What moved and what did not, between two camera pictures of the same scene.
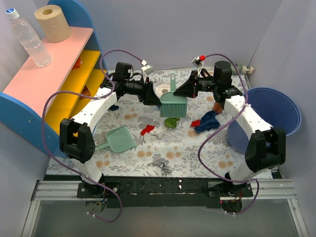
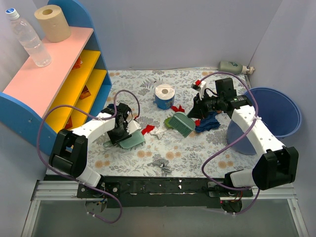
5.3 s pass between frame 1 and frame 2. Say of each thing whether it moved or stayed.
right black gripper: moved
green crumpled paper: stayed
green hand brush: moved
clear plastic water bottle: stayed
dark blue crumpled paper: stayed
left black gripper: moved
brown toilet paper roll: stayed
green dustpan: moved
